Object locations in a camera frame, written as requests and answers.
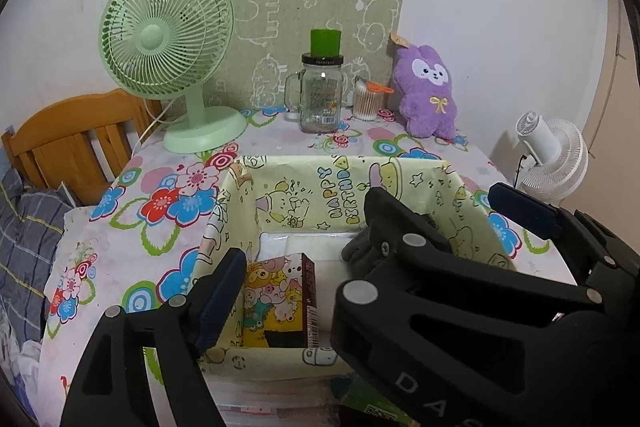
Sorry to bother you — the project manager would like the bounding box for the white standing fan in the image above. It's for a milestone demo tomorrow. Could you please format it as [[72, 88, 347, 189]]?
[[515, 111, 590, 202]]

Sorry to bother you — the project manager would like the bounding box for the grey plaid blanket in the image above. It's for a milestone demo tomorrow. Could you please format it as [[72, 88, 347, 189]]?
[[0, 167, 76, 358]]

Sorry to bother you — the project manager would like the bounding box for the cartoon printed storage box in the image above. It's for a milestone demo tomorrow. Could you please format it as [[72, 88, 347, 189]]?
[[192, 154, 518, 375]]

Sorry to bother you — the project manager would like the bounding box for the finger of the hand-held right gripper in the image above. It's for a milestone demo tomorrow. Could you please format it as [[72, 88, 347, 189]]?
[[487, 181, 640, 296], [330, 187, 607, 427]]

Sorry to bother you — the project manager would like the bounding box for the green cartoon printed panel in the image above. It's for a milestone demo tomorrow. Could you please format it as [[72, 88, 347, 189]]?
[[220, 0, 405, 112]]

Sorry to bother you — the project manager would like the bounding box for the floral tablecloth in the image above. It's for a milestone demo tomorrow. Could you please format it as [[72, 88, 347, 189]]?
[[37, 104, 581, 427]]

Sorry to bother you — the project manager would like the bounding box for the black fan cable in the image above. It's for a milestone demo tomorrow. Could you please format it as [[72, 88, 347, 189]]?
[[512, 152, 531, 188]]

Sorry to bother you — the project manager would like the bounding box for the beige door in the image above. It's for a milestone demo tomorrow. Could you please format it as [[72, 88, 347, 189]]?
[[582, 0, 640, 218]]

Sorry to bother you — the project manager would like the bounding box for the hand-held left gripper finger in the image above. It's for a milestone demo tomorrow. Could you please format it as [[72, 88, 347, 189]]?
[[60, 248, 248, 427]]

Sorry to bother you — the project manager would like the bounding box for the green desk fan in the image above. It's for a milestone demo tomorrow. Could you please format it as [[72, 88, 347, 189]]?
[[98, 0, 248, 154]]

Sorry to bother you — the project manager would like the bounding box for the green plastic cup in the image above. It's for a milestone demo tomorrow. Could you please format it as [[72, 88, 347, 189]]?
[[310, 29, 342, 56]]

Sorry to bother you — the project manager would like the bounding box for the white fan cable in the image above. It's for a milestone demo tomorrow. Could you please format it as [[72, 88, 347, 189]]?
[[132, 99, 171, 158]]

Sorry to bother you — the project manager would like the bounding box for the white crumpled cloth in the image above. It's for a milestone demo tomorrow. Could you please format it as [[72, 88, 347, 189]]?
[[7, 332, 46, 413]]

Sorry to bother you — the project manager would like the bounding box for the green packet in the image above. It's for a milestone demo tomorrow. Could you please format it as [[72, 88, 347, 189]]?
[[340, 377, 418, 427]]

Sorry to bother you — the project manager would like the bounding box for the wooden headboard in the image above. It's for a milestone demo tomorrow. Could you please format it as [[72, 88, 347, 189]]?
[[0, 88, 163, 206]]

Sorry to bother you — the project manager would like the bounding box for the cotton swab jar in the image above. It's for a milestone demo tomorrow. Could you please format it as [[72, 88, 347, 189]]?
[[354, 77, 393, 122]]

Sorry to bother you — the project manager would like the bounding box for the glass jar mug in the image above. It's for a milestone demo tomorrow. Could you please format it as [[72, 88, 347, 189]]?
[[285, 52, 347, 134]]

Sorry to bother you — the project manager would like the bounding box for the cartoon printed carton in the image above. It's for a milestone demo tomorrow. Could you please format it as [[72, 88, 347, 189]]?
[[243, 253, 317, 349]]

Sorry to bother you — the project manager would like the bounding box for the purple plush toy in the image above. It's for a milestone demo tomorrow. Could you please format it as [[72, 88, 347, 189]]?
[[390, 32, 461, 138]]

